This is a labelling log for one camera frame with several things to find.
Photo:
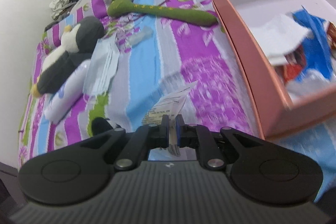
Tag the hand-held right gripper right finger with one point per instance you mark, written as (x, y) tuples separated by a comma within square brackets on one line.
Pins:
[(179, 132)]

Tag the white cylindrical pack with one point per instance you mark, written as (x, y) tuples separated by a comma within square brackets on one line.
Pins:
[(68, 92)]

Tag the striped colourful bedsheet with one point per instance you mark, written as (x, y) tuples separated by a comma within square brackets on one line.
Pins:
[(147, 56)]

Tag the pink cardboard box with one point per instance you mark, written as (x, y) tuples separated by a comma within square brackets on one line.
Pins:
[(252, 56)]

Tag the green plush snake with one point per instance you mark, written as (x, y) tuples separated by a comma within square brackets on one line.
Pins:
[(183, 15)]

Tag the light blue face mask pack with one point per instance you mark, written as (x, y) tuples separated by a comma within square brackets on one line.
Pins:
[(101, 69)]

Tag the white printed packet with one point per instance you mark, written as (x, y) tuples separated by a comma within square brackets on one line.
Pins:
[(173, 100)]

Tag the blue snack bag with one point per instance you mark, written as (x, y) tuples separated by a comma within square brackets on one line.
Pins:
[(315, 37)]

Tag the white tissue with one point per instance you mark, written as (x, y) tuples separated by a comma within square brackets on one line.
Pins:
[(281, 35)]

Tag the red candy wrapper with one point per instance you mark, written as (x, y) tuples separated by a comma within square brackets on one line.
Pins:
[(332, 35)]

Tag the white crumpled cloth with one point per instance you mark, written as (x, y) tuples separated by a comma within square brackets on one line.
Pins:
[(56, 5)]

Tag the small clear bottle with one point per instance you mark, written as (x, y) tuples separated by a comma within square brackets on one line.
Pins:
[(140, 37)]

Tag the grey penguin plush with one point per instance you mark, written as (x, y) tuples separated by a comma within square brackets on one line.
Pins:
[(63, 56)]

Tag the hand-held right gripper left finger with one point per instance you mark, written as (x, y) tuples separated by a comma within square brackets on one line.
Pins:
[(165, 132)]

